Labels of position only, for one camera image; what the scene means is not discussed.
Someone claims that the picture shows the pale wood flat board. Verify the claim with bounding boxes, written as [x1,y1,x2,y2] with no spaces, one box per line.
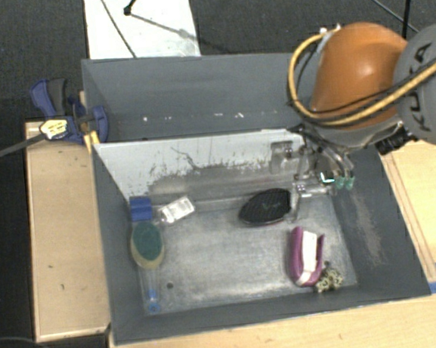
[16,115,114,343]

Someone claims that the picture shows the blue square cap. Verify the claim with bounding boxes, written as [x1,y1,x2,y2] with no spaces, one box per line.
[128,194,155,223]

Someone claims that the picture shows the grey metal bin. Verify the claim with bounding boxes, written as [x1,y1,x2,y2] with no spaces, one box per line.
[80,30,434,346]

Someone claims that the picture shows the clear tube with blue tip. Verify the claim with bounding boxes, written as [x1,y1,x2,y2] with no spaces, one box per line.
[138,266,165,316]

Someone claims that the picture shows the black cylinder on white bracket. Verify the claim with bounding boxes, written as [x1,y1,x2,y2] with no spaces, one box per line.
[373,123,419,156]

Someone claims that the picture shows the black oval mesh brush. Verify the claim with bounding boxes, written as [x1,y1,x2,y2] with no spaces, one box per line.
[236,186,296,229]

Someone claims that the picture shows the green and yellow oval sponge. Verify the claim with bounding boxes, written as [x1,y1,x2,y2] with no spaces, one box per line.
[128,218,167,272]

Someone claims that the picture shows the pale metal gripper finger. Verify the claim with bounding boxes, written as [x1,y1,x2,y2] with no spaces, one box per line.
[288,182,312,224]
[267,139,299,176]

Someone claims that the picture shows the olive knobbly small toy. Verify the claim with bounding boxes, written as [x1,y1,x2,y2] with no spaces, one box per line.
[311,260,346,294]

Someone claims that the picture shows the clear packet with white label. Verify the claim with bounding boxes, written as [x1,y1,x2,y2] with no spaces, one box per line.
[153,195,197,226]

